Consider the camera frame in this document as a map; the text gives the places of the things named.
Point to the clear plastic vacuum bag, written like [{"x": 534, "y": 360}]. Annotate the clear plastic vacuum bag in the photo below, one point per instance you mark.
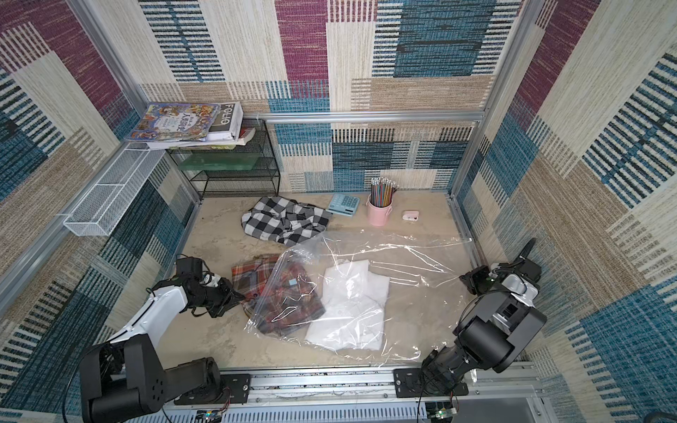
[{"x": 426, "y": 295}]

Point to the pink eraser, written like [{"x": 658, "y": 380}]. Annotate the pink eraser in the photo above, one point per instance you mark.
[{"x": 411, "y": 215}]

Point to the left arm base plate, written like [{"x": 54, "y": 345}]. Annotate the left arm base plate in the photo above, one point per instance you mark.
[{"x": 231, "y": 388}]

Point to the black white checked shirt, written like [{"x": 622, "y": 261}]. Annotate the black white checked shirt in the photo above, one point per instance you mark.
[{"x": 284, "y": 221}]

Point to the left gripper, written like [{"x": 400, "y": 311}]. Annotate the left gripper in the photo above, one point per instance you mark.
[{"x": 228, "y": 298}]

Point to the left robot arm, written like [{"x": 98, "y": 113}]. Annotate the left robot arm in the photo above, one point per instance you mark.
[{"x": 122, "y": 378}]

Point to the black wire shelf rack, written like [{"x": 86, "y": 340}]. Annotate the black wire shelf rack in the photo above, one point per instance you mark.
[{"x": 251, "y": 170}]

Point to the teal calculator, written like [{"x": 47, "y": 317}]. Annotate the teal calculator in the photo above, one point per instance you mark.
[{"x": 344, "y": 205}]

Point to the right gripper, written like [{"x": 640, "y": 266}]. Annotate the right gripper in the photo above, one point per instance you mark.
[{"x": 515, "y": 267}]

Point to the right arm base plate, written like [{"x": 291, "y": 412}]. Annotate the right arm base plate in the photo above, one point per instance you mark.
[{"x": 417, "y": 382}]

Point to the coloured pencils bundle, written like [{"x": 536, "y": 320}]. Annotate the coloured pencils bundle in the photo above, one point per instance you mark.
[{"x": 382, "y": 190}]

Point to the colourful picture book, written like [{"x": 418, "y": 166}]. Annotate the colourful picture book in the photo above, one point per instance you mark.
[{"x": 164, "y": 122}]

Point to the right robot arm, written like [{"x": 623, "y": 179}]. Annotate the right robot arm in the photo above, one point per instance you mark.
[{"x": 494, "y": 329}]

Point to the red plaid shirt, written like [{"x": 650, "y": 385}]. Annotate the red plaid shirt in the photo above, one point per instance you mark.
[{"x": 279, "y": 301}]

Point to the black white Folio book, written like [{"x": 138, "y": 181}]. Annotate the black white Folio book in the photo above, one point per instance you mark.
[{"x": 228, "y": 123}]

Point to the pink pencil cup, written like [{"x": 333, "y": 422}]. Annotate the pink pencil cup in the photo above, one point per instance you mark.
[{"x": 377, "y": 216}]

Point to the white wire basket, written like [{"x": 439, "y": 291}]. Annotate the white wire basket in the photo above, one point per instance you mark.
[{"x": 103, "y": 206}]

